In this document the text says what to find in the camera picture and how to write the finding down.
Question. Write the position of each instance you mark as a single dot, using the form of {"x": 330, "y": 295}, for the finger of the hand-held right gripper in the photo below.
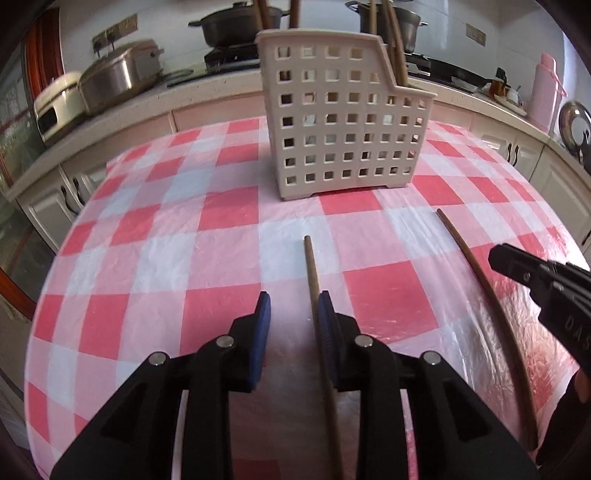
{"x": 508, "y": 253}
{"x": 517, "y": 274}

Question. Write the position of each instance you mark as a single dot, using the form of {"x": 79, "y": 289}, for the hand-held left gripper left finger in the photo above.
{"x": 261, "y": 337}

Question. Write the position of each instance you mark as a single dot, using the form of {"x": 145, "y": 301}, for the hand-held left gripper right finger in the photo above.
{"x": 328, "y": 332}

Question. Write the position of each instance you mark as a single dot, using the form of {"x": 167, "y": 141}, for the brown chopstick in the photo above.
{"x": 312, "y": 272}
{"x": 507, "y": 344}

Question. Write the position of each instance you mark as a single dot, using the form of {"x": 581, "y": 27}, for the white perforated plastic utensil basket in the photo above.
{"x": 341, "y": 131}

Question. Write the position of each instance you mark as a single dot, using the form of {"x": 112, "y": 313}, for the bunch of wooden chopsticks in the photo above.
{"x": 295, "y": 14}

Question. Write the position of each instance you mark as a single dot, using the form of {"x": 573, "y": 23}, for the person's right hand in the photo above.
{"x": 563, "y": 429}

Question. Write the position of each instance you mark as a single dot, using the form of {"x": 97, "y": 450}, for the red white checked tablecloth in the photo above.
{"x": 161, "y": 258}

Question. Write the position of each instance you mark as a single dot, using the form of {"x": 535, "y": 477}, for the black kettle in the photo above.
{"x": 587, "y": 152}

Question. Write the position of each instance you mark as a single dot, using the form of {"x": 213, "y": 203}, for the round glass pot lid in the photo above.
{"x": 572, "y": 124}

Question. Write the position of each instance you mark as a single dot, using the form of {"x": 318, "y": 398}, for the small white cup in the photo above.
{"x": 513, "y": 95}

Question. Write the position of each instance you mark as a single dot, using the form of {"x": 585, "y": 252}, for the pink thermos flask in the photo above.
{"x": 545, "y": 97}

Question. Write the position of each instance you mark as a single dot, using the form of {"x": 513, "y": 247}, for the black frying pan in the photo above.
{"x": 471, "y": 83}

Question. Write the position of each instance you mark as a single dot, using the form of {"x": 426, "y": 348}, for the black glass gas cooktop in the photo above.
{"x": 429, "y": 67}

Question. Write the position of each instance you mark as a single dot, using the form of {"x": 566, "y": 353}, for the tall dark steel stockpot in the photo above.
{"x": 411, "y": 27}

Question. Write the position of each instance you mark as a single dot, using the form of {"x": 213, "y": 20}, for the white lower kitchen cabinets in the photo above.
{"x": 51, "y": 198}

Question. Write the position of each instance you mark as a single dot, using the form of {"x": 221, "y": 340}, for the silver rice cooker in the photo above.
{"x": 115, "y": 78}

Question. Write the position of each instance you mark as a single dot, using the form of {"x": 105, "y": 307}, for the black casserole pot with lid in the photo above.
{"x": 226, "y": 30}

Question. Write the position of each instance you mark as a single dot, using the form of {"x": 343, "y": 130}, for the small white electric cooker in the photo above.
{"x": 55, "y": 106}

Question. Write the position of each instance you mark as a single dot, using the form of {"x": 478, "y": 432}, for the wooden framed glass door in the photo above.
{"x": 41, "y": 50}

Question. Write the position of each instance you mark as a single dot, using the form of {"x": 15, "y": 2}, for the gold single wall socket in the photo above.
{"x": 475, "y": 35}

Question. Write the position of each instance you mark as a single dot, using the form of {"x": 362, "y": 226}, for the gold triple wall socket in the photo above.
{"x": 122, "y": 27}

